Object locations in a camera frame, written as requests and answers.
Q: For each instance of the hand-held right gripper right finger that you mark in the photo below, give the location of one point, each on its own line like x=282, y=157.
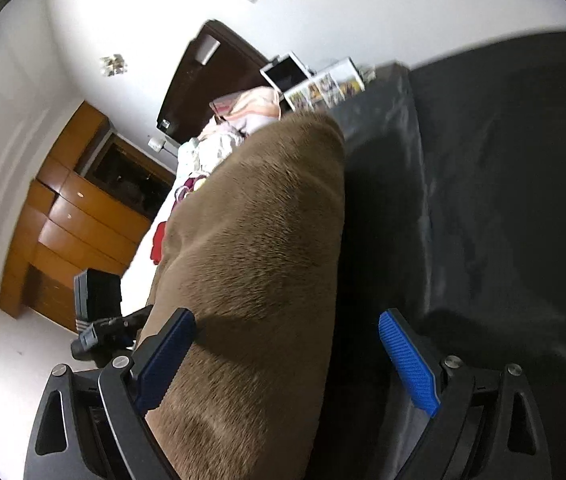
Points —
x=408, y=365

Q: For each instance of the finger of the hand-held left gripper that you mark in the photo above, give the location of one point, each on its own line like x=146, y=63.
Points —
x=133, y=320

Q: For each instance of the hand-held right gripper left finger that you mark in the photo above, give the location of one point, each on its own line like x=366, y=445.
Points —
x=163, y=360

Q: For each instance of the brown fleece sweater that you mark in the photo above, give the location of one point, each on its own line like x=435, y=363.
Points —
x=253, y=260

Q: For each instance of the white quilt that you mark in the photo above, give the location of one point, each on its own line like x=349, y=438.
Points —
x=143, y=270

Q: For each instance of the wooden wardrobe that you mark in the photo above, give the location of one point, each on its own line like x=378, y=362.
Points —
x=78, y=225

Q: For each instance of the red folded garment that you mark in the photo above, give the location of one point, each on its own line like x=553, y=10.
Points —
x=158, y=245

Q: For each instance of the magenta garment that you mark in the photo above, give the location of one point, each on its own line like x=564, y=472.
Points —
x=188, y=185

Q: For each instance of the white bedside lamp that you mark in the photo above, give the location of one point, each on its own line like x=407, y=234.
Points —
x=155, y=144

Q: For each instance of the cream pink quilt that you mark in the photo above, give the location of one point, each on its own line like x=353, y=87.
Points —
x=213, y=145

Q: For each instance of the ceiling light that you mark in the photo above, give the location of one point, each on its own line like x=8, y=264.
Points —
x=113, y=65

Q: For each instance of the dark wooden headboard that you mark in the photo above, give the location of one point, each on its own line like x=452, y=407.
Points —
x=198, y=85

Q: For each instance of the pink striped pillow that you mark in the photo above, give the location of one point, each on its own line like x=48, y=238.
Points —
x=248, y=105

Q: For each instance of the white tablet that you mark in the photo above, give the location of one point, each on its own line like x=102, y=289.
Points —
x=285, y=75

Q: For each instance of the photo frame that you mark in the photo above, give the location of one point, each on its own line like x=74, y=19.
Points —
x=323, y=90

